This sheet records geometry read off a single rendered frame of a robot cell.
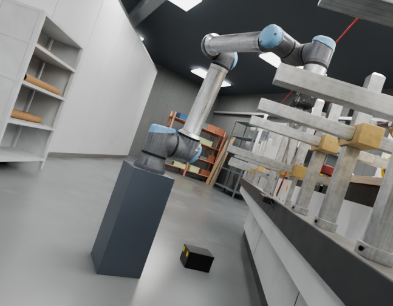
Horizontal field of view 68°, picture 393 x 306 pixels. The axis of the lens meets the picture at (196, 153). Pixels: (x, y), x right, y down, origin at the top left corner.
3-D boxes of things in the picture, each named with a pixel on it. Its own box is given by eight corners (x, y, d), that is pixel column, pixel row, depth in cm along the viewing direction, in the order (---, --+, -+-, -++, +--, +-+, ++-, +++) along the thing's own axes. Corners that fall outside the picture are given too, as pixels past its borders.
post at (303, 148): (280, 204, 124) (317, 97, 124) (278, 203, 127) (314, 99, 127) (288, 207, 123) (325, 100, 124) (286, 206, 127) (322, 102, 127)
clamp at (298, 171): (292, 175, 117) (296, 164, 117) (285, 174, 130) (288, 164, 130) (305, 180, 116) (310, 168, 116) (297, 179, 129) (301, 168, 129)
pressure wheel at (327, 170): (313, 189, 117) (322, 162, 117) (307, 187, 124) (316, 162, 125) (333, 196, 116) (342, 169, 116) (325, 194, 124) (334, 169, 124)
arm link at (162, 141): (138, 147, 174) (147, 119, 174) (162, 155, 183) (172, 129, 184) (147, 152, 161) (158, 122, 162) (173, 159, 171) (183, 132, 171)
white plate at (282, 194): (282, 204, 115) (290, 180, 116) (271, 197, 141) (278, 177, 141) (283, 204, 115) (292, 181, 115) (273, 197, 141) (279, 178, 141)
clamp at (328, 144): (319, 147, 92) (324, 133, 92) (307, 150, 105) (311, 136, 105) (338, 154, 91) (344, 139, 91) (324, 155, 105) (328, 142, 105)
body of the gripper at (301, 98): (294, 102, 111) (305, 73, 111) (290, 107, 120) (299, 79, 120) (314, 108, 110) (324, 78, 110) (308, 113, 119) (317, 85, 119)
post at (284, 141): (263, 191, 174) (288, 120, 174) (262, 190, 179) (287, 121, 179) (271, 193, 173) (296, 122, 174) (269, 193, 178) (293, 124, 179)
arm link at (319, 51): (320, 47, 123) (342, 43, 114) (310, 74, 123) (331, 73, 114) (307, 35, 118) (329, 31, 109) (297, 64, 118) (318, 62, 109)
